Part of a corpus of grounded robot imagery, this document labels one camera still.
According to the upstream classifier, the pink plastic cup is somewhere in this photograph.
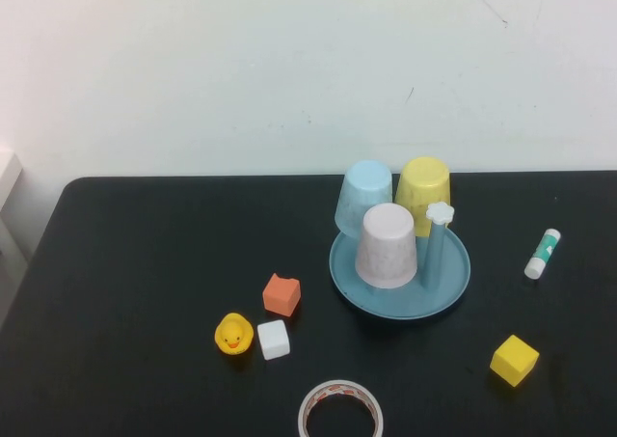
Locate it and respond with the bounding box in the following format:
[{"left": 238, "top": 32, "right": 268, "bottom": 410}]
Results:
[{"left": 354, "top": 202, "right": 417, "bottom": 290}]

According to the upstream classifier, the light blue plastic cup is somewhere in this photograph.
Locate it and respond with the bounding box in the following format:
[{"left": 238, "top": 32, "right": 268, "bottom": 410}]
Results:
[{"left": 334, "top": 160, "right": 393, "bottom": 239}]

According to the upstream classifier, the yellow plastic cup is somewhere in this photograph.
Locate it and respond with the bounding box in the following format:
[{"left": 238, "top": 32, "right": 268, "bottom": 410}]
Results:
[{"left": 393, "top": 155, "right": 452, "bottom": 238}]

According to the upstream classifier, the blue cup stand with posts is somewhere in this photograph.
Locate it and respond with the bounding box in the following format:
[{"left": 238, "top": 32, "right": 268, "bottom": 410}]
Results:
[{"left": 329, "top": 201, "right": 471, "bottom": 320}]

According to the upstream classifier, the orange foam cube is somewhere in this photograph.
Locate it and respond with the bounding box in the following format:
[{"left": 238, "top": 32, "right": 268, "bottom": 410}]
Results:
[{"left": 262, "top": 272, "right": 303, "bottom": 318}]

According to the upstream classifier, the white foam cube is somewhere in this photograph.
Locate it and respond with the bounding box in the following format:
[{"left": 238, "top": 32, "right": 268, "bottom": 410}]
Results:
[{"left": 256, "top": 319, "right": 291, "bottom": 362}]

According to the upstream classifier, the yellow rubber duck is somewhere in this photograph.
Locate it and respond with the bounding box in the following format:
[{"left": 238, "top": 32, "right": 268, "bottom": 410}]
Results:
[{"left": 213, "top": 312, "right": 255, "bottom": 357}]

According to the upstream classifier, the clear tape roll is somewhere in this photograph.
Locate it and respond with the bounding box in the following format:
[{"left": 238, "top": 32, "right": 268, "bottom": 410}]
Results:
[{"left": 297, "top": 379, "right": 385, "bottom": 437}]

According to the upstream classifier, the white green glue stick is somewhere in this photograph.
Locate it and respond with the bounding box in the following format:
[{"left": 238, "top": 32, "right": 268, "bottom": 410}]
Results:
[{"left": 523, "top": 228, "right": 562, "bottom": 281}]

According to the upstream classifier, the yellow foam cube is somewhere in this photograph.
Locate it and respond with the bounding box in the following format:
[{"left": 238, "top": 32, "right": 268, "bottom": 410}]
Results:
[{"left": 489, "top": 334, "right": 541, "bottom": 388}]

